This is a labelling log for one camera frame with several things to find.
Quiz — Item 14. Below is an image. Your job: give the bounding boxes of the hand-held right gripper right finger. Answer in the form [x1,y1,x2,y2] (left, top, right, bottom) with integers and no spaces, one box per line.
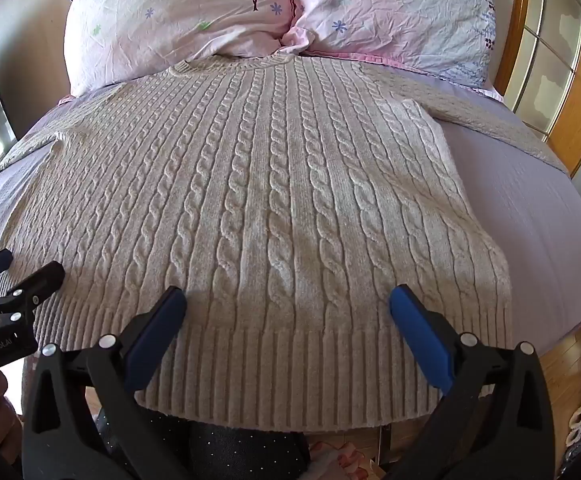
[387,284,556,480]

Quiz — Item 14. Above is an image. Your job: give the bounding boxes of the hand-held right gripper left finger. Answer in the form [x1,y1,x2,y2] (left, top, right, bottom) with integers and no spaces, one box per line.
[22,286,191,480]

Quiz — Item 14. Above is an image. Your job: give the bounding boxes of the beige cable knit sweater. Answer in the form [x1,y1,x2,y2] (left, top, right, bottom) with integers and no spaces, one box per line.
[0,52,571,433]

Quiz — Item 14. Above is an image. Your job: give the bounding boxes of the pink patterned cloth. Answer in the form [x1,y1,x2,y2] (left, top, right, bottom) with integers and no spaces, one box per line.
[307,430,396,480]

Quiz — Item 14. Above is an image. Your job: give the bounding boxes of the person's dark dotted pants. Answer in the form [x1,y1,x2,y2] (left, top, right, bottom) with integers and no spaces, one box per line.
[93,405,312,480]

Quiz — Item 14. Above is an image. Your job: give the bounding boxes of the pink pillow with tree print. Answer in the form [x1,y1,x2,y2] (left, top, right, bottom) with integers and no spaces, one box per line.
[63,0,298,98]

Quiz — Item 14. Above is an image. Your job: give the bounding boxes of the wooden headboard with glass panels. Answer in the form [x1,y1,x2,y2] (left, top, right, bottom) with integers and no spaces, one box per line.
[493,0,581,178]

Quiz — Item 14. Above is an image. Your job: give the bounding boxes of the pink pillow with flower print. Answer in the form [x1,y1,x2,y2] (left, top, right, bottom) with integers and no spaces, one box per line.
[283,0,498,88]

